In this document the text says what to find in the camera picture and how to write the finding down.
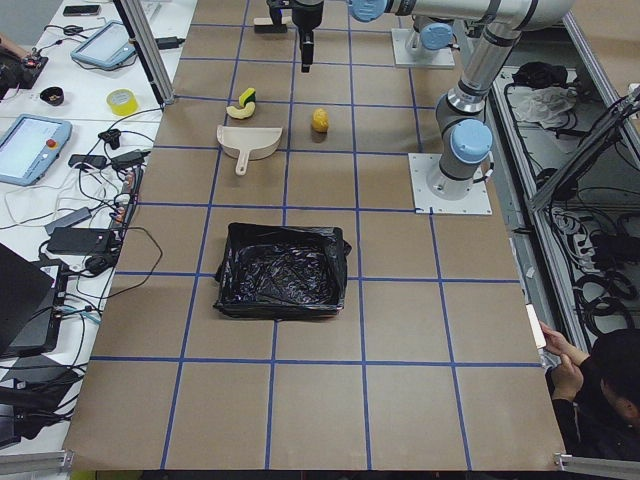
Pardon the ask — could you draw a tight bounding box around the yellow paper ball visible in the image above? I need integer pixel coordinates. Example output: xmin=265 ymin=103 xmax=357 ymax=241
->
xmin=311 ymin=108 xmax=330 ymax=134

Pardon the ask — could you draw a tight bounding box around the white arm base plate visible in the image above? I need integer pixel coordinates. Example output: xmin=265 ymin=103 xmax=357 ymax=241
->
xmin=408 ymin=153 xmax=492 ymax=216
xmin=391 ymin=28 xmax=455 ymax=70

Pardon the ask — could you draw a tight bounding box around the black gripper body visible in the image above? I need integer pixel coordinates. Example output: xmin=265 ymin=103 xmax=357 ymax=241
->
xmin=291 ymin=0 xmax=324 ymax=47
xmin=266 ymin=0 xmax=291 ymax=10

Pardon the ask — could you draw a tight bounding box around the blue teach pendant far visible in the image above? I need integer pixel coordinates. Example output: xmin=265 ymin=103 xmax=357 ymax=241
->
xmin=70 ymin=21 xmax=136 ymax=71

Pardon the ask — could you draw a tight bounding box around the person in black clothes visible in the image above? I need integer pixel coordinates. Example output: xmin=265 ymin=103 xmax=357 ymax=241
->
xmin=540 ymin=323 xmax=639 ymax=461

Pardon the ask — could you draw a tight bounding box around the bin with black bag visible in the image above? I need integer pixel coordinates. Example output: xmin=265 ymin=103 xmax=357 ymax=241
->
xmin=214 ymin=222 xmax=351 ymax=320

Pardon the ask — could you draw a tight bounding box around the blue teach pendant near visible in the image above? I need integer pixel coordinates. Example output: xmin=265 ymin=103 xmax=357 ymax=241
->
xmin=1 ymin=114 xmax=72 ymax=186

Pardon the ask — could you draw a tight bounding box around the blue teach pendant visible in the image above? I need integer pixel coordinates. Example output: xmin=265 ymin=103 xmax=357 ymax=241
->
xmin=70 ymin=21 xmax=136 ymax=71
xmin=1 ymin=114 xmax=72 ymax=186

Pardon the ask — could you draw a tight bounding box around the pale melon slice toy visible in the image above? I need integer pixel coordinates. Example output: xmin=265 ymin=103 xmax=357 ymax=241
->
xmin=226 ymin=102 xmax=256 ymax=120

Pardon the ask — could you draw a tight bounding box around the black laptop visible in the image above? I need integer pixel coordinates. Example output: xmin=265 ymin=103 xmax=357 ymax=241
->
xmin=1 ymin=246 xmax=69 ymax=359

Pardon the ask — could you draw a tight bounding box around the aluminium frame post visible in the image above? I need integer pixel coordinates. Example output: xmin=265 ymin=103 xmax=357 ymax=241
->
xmin=114 ymin=0 xmax=175 ymax=108

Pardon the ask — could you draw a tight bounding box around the black power strip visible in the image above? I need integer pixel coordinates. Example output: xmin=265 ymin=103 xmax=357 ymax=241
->
xmin=110 ymin=166 xmax=144 ymax=239

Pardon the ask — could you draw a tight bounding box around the white crumpled cloth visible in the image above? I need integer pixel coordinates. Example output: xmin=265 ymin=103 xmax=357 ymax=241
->
xmin=513 ymin=87 xmax=577 ymax=129

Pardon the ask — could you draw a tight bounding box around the yellow tape roll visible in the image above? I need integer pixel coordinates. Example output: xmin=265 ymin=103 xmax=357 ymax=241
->
xmin=106 ymin=88 xmax=139 ymax=117

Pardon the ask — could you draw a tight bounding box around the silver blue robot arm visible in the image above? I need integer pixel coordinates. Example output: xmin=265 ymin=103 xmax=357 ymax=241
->
xmin=254 ymin=1 xmax=453 ymax=53
xmin=348 ymin=0 xmax=573 ymax=155

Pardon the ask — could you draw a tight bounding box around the beige card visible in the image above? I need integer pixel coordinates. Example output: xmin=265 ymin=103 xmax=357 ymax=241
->
xmin=525 ymin=303 xmax=546 ymax=349

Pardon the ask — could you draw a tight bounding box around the beige plastic dustpan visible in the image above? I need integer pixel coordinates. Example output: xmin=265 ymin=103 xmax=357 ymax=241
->
xmin=216 ymin=125 xmax=283 ymax=176

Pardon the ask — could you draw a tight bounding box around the black smartphone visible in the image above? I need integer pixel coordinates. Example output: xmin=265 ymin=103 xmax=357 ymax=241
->
xmin=62 ymin=4 xmax=101 ymax=17

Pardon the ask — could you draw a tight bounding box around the yellow green sponge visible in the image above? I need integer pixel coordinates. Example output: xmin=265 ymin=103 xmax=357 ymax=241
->
xmin=238 ymin=87 xmax=256 ymax=108

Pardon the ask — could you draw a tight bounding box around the black power adapter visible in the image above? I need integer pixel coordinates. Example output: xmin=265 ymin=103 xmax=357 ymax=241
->
xmin=47 ymin=227 xmax=114 ymax=255

